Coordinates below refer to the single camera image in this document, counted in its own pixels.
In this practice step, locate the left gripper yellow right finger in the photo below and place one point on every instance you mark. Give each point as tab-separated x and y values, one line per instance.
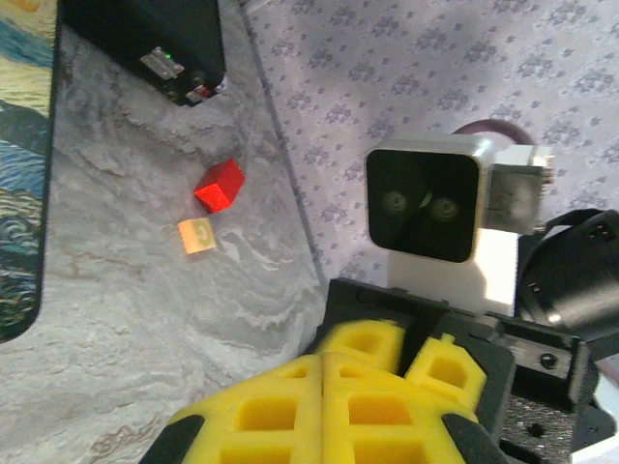
387	420

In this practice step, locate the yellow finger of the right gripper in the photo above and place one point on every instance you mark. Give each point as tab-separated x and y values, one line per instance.
447	369
360	338

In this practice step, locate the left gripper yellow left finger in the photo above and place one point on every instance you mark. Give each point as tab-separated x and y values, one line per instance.
271	420

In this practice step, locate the starry night painted box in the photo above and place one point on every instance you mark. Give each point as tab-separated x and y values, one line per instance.
24	145

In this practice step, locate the wooden letter block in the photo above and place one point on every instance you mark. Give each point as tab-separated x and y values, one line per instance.
196	235

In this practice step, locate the red wooden block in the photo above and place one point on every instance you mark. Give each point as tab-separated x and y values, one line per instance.
220	186

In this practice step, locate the black flat case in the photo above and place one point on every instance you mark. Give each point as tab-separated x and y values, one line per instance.
145	24

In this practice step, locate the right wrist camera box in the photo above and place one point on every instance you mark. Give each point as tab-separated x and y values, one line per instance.
421	203

